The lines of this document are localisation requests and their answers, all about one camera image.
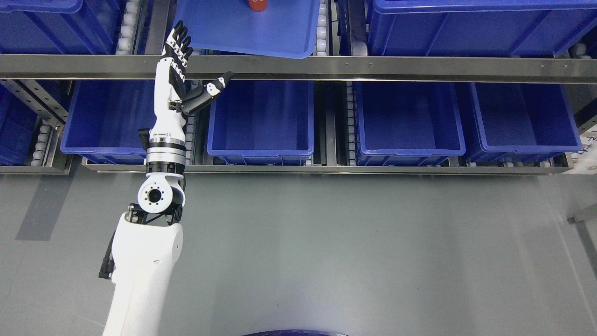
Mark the blue bin lower far right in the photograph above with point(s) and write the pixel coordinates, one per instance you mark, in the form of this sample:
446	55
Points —
513	122

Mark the grey caster leg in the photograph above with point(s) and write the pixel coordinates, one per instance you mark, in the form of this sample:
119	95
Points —
586	214

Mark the blue bin lower middle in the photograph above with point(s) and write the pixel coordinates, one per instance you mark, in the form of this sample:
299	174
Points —
263	122

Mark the metal shelf rack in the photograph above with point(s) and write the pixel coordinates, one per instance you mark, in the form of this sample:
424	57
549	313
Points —
20	74

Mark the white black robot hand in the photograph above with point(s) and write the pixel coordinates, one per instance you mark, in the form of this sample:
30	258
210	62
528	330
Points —
173	104

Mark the orange capacitor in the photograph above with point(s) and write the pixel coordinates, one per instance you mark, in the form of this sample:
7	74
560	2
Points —
257	5

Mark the blue bin upper right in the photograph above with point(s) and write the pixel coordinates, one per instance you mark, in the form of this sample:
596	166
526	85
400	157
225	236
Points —
477	28

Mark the blue bin lower far left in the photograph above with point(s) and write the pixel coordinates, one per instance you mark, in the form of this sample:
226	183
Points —
105	117

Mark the blue bin left edge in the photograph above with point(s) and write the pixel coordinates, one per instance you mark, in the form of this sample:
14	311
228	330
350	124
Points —
17	127

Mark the blue bin upper left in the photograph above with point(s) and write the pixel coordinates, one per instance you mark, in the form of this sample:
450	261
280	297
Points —
60	27

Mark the blue shallow tray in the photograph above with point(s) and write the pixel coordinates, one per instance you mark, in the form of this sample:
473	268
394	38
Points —
285	28

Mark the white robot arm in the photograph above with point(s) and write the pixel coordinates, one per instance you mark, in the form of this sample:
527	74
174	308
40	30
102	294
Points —
148	240

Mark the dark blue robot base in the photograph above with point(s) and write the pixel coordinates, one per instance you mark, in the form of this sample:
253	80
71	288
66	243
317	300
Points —
296	332

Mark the blue bin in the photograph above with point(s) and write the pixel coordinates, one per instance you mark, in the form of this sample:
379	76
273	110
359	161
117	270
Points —
513	122
477	28
407	124
60	27
105	117
263	122

